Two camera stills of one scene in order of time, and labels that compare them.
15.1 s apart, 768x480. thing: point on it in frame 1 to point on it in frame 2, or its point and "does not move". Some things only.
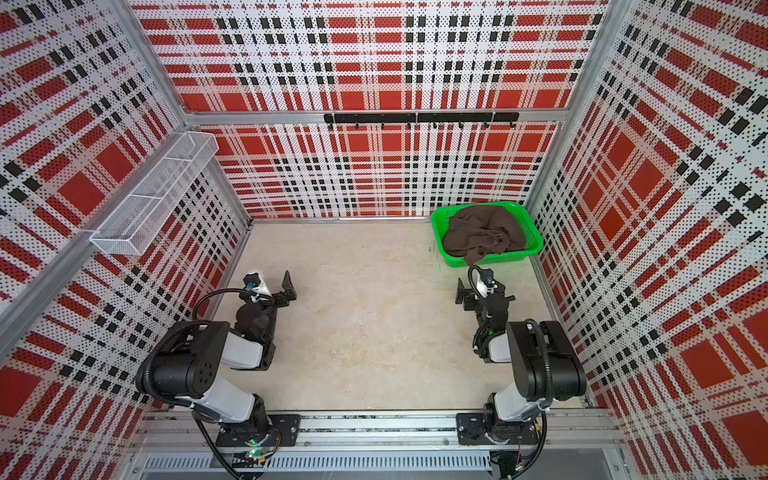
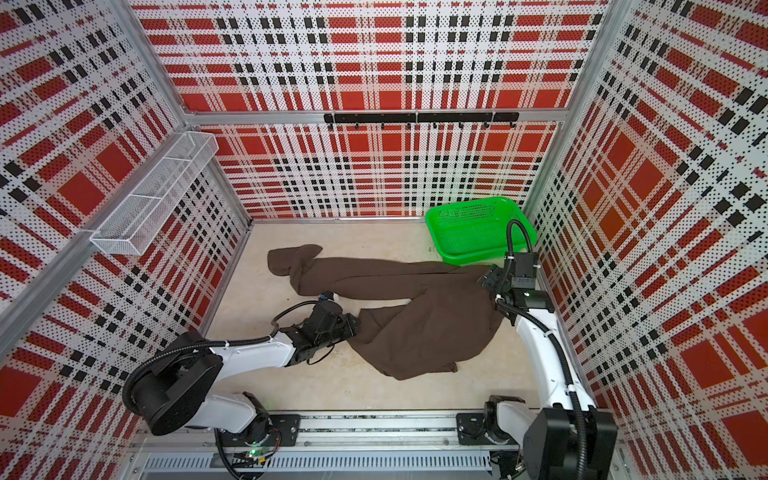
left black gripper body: x=281 y=304 to x=343 y=330
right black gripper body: x=471 y=304 to x=495 y=282
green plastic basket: x=533 y=240 does not move
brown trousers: x=473 y=231 to x=402 y=342
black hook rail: x=434 y=118 does not move
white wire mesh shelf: x=135 y=222 does not move
